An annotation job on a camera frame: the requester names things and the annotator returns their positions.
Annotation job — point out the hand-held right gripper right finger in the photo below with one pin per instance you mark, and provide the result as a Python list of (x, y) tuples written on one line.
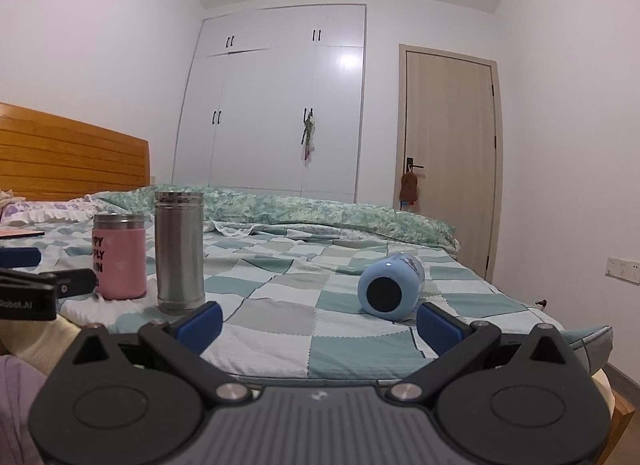
[(440, 327)]

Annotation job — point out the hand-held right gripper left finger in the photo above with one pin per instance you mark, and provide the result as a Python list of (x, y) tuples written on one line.
[(199, 326)]

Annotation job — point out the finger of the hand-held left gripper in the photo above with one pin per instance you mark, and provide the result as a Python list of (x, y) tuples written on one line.
[(75, 281), (20, 257)]

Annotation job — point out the light blue cup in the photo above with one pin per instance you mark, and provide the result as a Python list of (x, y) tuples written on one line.
[(387, 290)]

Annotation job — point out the pink cup with steel rim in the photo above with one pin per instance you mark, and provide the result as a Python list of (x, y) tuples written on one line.
[(120, 260)]

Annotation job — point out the tall stainless steel cup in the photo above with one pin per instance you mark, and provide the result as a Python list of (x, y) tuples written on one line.
[(180, 250)]

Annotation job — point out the flat pink book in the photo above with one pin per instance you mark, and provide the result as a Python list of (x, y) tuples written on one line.
[(20, 233)]

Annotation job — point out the cream cloth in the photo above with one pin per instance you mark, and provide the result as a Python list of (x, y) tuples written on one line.
[(45, 342)]

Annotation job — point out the purple floral pillow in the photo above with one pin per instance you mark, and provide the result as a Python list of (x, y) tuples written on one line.
[(45, 212)]

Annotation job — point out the checkered bed sheet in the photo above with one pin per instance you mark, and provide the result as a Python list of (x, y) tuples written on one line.
[(300, 295)]

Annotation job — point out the purple clothing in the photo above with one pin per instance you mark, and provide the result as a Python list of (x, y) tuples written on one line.
[(17, 410)]

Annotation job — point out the wooden headboard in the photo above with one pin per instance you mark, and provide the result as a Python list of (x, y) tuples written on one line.
[(70, 155)]

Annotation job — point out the brown hanging pouch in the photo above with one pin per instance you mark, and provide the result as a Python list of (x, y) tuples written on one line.
[(409, 187)]

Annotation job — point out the green floral quilt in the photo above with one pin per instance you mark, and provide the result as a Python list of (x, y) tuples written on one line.
[(310, 212)]

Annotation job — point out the light wooden door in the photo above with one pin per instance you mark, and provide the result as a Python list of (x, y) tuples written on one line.
[(450, 145)]

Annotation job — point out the hanging wardrobe ornament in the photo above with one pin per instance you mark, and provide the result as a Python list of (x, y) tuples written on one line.
[(309, 137)]

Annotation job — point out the white wardrobe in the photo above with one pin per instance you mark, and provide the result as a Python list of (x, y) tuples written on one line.
[(260, 110)]

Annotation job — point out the white wall socket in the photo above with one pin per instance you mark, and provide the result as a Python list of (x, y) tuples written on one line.
[(622, 270)]

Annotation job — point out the wooden bed frame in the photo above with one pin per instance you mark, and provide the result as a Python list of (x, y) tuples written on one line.
[(620, 420)]

